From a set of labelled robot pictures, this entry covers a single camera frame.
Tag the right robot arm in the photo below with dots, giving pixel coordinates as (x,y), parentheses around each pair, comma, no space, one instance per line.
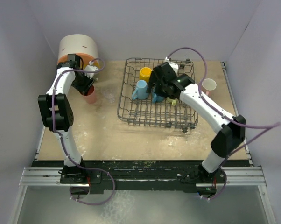
(229,129)

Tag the light blue mug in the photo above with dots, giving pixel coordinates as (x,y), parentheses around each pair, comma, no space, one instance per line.
(140,91)

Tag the light green mug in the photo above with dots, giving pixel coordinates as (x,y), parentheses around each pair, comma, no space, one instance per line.
(171,101)

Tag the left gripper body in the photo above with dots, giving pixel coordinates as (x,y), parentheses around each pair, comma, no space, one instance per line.
(82,83)

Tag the salmon pink tumbler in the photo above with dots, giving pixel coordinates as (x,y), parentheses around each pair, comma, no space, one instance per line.
(90,97)

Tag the yellow mug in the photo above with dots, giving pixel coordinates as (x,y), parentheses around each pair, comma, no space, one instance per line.
(144,74)

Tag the grey wire dish rack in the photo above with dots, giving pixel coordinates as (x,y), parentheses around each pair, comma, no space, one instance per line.
(144,112)

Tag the teal blue mug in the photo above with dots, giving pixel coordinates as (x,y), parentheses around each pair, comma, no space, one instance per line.
(156,98)

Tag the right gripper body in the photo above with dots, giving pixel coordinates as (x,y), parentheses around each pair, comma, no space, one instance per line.
(159,89)

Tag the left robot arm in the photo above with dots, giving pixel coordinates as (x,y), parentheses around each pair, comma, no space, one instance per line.
(57,115)

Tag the round drawer cabinet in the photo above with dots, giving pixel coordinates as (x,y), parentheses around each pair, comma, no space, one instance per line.
(78,44)

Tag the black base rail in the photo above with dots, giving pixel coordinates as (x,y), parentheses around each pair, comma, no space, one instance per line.
(160,175)

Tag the pink faceted mug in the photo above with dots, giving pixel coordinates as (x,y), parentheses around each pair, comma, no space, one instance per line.
(208,86)

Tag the aluminium frame rail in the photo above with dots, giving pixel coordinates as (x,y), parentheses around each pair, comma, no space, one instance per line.
(236,176)

